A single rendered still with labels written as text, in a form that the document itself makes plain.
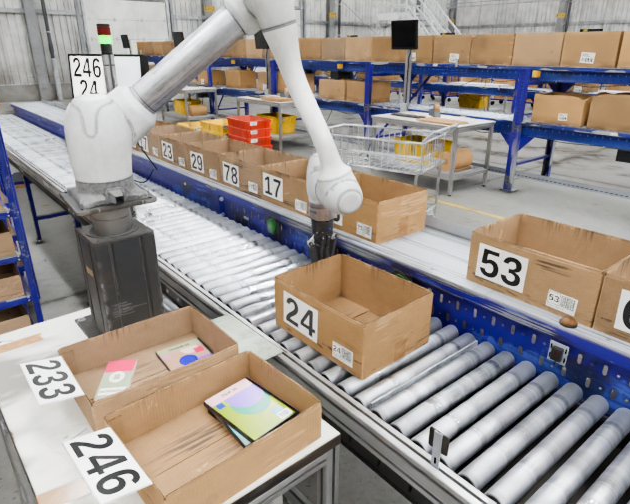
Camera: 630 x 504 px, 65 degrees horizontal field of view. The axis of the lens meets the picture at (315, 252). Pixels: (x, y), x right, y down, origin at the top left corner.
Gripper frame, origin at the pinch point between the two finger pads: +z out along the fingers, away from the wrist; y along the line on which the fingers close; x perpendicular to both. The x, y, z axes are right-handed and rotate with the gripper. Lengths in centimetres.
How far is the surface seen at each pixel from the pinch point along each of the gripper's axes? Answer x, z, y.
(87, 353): -9, 5, 76
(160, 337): -9, 8, 55
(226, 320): -9.4, 10.4, 32.9
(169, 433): 28, 10, 69
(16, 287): -121, 27, 77
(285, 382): 38, 3, 43
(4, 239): -121, 4, 77
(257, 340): 7.1, 10.4, 31.7
